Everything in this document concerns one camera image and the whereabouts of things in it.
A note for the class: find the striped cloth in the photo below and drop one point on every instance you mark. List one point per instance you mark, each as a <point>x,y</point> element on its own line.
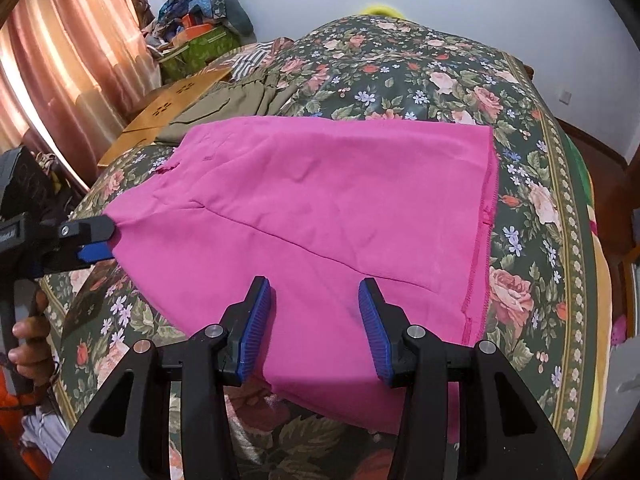
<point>260,55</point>

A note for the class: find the floral bed blanket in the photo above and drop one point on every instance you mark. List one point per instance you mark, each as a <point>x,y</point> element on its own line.
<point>525,200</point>

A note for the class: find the olive green garment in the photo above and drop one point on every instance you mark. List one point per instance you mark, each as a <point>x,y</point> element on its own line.
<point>235,97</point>

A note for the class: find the yellow-green plush pillow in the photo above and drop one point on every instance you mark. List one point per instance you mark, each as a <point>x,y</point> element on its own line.
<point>382,10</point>

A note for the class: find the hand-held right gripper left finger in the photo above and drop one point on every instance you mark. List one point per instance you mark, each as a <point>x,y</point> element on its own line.
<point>256,321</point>

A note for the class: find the person's left hand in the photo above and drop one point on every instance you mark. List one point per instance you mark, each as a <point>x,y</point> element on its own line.
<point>31,340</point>

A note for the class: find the pink pants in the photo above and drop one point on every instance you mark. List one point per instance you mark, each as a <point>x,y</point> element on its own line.
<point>325,210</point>

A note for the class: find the wall socket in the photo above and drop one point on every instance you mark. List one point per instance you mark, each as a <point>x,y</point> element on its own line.
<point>565,97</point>

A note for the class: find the pile of clothes and bags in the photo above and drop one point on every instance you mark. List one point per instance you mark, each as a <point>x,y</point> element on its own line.
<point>205,25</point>

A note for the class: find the pink striped curtain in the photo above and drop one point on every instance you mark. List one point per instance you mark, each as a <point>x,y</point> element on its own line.
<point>75,45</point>

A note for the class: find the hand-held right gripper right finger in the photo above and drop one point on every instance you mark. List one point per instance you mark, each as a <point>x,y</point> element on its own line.
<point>376,331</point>

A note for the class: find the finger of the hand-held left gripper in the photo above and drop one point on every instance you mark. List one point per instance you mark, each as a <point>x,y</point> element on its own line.
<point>95,240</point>

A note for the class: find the wooden bed frame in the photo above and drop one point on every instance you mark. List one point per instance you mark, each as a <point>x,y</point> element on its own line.
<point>600,145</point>

